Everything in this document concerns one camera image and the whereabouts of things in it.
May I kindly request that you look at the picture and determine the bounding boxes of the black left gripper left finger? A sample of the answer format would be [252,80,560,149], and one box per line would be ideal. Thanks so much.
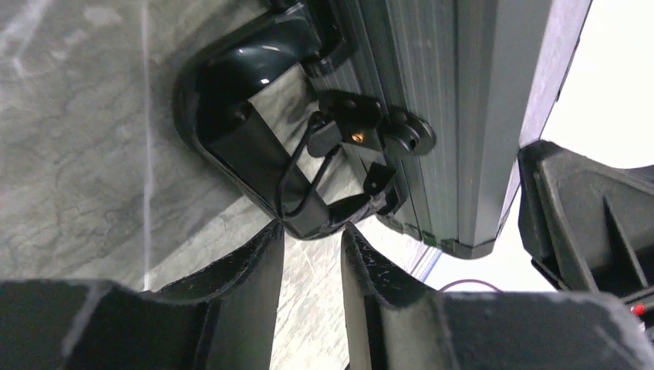
[1,221,284,369]

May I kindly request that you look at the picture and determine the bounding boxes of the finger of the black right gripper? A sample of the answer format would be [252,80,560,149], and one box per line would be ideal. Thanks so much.
[517,140,653,307]

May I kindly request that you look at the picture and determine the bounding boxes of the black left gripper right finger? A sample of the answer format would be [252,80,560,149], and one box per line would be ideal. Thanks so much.
[341,224,653,369]

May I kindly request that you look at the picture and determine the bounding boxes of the black poker set case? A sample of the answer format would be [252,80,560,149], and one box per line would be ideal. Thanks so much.
[172,1,591,259]

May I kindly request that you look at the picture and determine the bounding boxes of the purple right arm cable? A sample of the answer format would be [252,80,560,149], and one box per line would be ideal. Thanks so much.
[438,278,503,294]

